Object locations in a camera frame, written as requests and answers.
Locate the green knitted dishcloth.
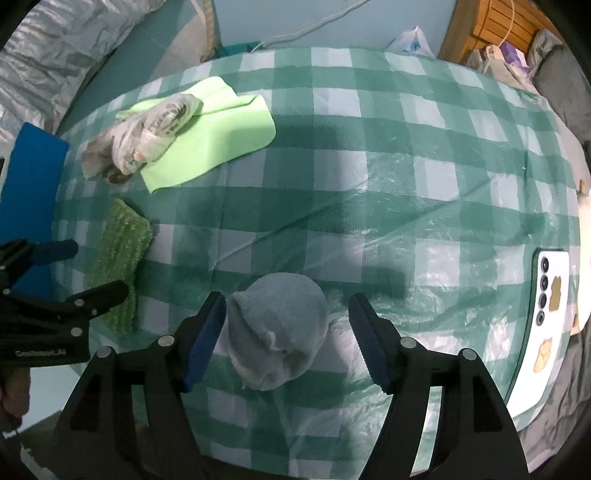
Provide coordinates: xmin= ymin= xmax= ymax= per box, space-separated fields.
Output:
xmin=85 ymin=198 xmax=153 ymax=334

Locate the grey patterned cloth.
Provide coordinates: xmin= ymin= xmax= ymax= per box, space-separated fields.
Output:
xmin=80 ymin=93 xmax=202 ymax=184

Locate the grey sock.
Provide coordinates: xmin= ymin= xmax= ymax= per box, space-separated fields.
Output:
xmin=228 ymin=272 xmax=329 ymax=391

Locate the bright green cloth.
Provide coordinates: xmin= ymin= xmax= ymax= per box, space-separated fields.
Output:
xmin=117 ymin=77 xmax=276 ymax=192

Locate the person's left hand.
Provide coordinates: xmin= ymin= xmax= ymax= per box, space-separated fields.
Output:
xmin=1 ymin=368 xmax=31 ymax=433

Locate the blue edged cardboard box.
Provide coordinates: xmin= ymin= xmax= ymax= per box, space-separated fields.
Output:
xmin=1 ymin=123 xmax=69 ymax=300

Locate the white smartphone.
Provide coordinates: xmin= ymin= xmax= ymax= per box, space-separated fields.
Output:
xmin=506 ymin=250 xmax=570 ymax=417

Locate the silver crinkled cover sheet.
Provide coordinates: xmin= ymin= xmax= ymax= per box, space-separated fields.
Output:
xmin=1 ymin=1 xmax=163 ymax=146

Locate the green white checkered tablecloth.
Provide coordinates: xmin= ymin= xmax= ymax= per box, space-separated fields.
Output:
xmin=52 ymin=48 xmax=580 ymax=479

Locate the white plastic bag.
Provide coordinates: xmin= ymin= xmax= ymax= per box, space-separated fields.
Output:
xmin=386 ymin=26 xmax=435 ymax=58

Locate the wooden slatted headboard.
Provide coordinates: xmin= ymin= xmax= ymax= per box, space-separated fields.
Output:
xmin=438 ymin=0 xmax=562 ymax=64

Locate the white wall cable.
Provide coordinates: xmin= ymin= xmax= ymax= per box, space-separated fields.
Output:
xmin=248 ymin=0 xmax=371 ymax=52

